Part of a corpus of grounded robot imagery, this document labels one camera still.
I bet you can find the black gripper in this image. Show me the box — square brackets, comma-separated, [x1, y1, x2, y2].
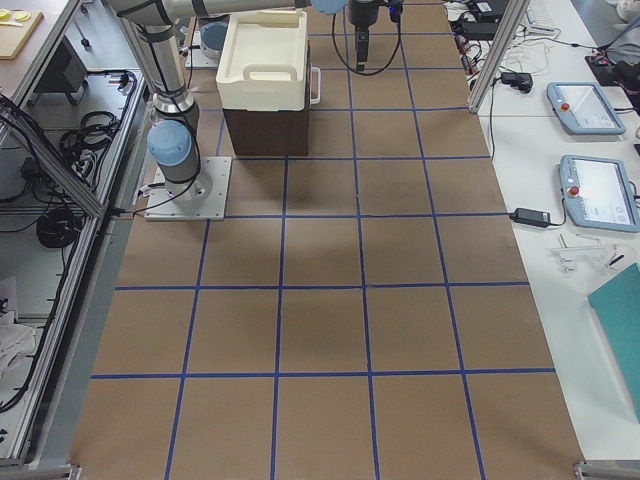
[348, 0, 404, 71]

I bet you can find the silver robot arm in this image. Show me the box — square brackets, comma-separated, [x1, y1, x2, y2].
[109, 1, 312, 202]

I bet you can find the dark wooden drawer cabinet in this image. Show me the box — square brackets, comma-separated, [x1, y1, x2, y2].
[223, 41, 318, 157]

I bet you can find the white foam tray box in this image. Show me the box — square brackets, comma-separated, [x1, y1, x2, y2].
[216, 9, 307, 111]

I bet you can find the teach pendant far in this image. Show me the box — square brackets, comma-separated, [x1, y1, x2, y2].
[546, 82, 626, 135]

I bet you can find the teach pendant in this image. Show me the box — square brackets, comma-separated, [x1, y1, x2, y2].
[558, 155, 639, 233]
[546, 82, 626, 135]

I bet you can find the black power adapter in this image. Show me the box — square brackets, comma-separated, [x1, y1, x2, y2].
[509, 207, 551, 228]

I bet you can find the teach pendant near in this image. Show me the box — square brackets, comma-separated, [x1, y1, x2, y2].
[558, 155, 639, 233]

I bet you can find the wooden board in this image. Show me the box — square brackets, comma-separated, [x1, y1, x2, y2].
[1, 8, 44, 60]

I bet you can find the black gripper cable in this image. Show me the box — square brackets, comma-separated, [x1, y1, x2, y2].
[330, 9, 404, 77]

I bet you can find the aluminium frame post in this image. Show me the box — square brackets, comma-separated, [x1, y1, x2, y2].
[468, 0, 530, 114]

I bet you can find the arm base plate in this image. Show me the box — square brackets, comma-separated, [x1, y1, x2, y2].
[143, 156, 233, 221]

